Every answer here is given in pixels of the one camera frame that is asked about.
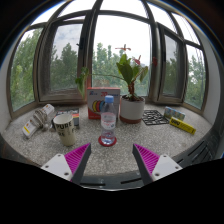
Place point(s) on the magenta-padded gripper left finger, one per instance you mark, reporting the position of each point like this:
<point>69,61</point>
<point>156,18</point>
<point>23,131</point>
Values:
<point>60,165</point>

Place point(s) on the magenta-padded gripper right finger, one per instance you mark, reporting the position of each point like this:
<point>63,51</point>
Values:
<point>163,166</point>

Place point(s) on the clear blue-capped water bottle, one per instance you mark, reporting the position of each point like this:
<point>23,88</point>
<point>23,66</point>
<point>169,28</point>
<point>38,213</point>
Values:
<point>108,123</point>

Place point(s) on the long yellow box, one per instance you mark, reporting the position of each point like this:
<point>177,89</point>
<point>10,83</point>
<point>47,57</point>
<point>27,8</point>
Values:
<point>182,125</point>

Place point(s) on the flat round red coaster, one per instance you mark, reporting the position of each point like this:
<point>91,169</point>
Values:
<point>100,142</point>

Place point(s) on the small white and yellow box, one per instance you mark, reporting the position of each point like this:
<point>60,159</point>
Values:
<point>29,128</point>

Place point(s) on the black grid trivet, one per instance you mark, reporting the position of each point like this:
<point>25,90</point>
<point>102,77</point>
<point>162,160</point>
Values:
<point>154,117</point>

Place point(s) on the potted plant in white pot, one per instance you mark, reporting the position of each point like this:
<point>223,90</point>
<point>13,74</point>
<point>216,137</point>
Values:
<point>132,110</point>

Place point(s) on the red and white filament box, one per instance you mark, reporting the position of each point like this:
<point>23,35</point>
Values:
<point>95,103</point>

